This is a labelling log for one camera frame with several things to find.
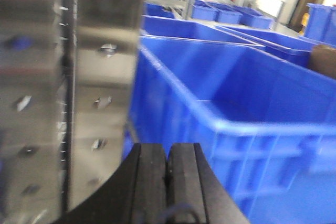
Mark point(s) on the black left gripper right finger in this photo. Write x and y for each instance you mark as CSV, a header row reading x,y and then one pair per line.
x,y
194,194

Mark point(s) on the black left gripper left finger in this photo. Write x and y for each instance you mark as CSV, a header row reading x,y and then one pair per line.
x,y
135,193

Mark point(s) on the large blue bin front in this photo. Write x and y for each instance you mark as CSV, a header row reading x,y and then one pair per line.
x,y
265,125

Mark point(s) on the large blue bin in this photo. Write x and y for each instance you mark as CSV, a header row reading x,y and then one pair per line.
x,y
291,49
265,125

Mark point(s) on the brown cardboard object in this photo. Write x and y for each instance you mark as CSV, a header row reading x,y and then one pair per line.
x,y
323,60

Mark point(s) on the perforated steel upright post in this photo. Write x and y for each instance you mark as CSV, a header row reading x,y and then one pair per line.
x,y
67,70

